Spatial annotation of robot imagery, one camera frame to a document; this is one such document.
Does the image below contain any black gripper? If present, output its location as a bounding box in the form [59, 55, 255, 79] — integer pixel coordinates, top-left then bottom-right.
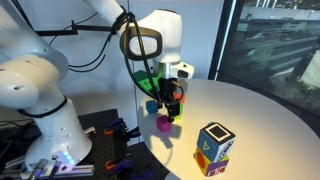
[155, 77, 185, 123]

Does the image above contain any pink block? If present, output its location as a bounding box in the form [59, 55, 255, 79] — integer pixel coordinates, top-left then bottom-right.
[156, 115, 173, 133]

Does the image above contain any blue block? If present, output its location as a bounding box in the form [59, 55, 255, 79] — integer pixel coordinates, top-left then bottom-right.
[145, 99, 159, 115]

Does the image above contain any grey block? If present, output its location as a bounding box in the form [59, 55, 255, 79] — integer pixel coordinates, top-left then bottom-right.
[176, 78, 189, 94]

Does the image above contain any blue black spring clamp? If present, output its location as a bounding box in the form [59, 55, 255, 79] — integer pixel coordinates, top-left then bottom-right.
[126, 125, 142, 139]
[129, 169, 156, 180]

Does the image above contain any orange blue spring clamp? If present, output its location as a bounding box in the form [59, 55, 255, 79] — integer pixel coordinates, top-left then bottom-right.
[105, 155, 134, 174]
[103, 117, 129, 137]

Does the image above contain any blue soft cube number four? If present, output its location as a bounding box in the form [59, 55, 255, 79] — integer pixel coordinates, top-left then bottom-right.
[196, 121, 236, 163]

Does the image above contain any yellow soft cube red circle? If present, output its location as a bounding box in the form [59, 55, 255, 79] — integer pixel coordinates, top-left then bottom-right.
[193, 146, 230, 177]

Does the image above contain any black perforated base board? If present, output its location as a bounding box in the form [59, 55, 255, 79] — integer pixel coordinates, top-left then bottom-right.
[0, 108, 168, 180]

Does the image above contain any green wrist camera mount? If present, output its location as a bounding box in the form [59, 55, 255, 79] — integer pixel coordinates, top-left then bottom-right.
[133, 69, 161, 93]

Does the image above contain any black cable bundle on arm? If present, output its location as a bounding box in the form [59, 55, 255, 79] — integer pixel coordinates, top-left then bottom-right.
[111, 10, 165, 108]

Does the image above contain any dark window frame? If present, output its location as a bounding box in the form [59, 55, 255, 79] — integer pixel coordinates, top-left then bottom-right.
[208, 0, 239, 81]

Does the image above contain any black wall cable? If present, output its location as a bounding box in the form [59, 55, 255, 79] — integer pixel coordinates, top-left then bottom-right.
[49, 12, 114, 73]

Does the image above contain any aluminium profile rail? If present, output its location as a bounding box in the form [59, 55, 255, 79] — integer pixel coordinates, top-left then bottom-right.
[0, 162, 95, 180]

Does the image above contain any black camera mounting boom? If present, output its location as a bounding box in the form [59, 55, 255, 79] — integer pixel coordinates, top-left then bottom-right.
[34, 22, 118, 38]

